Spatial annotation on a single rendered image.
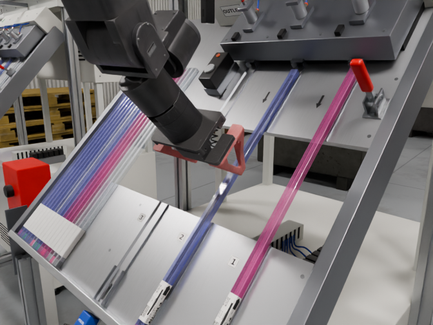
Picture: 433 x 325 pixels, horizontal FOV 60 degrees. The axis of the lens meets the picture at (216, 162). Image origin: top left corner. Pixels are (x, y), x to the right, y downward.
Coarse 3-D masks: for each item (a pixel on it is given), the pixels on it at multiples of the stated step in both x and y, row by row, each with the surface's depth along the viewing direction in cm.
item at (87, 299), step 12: (36, 252) 73; (48, 264) 69; (60, 276) 65; (72, 288) 62; (84, 300) 59; (96, 300) 60; (96, 312) 56; (108, 312) 56; (108, 324) 54; (120, 324) 53
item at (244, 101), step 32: (224, 32) 91; (416, 32) 60; (192, 64) 89; (288, 64) 71; (320, 64) 67; (384, 64) 59; (192, 96) 81; (224, 96) 76; (256, 96) 70; (288, 96) 66; (320, 96) 62; (352, 96) 59; (288, 128) 62; (352, 128) 55
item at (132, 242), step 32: (128, 192) 73; (96, 224) 72; (128, 224) 67; (160, 224) 63; (192, 224) 60; (96, 256) 67; (128, 256) 63; (160, 256) 59; (192, 256) 56; (224, 256) 53; (288, 256) 48; (96, 288) 62; (128, 288) 59; (192, 288) 53; (224, 288) 50; (256, 288) 48; (288, 288) 46; (128, 320) 55; (160, 320) 52; (192, 320) 50; (256, 320) 46
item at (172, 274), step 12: (288, 84) 66; (276, 96) 66; (276, 108) 65; (264, 120) 64; (252, 144) 62; (228, 180) 60; (216, 192) 59; (216, 204) 58; (204, 216) 58; (204, 228) 57; (192, 240) 56; (180, 252) 56; (180, 264) 55; (168, 276) 54; (144, 324) 52
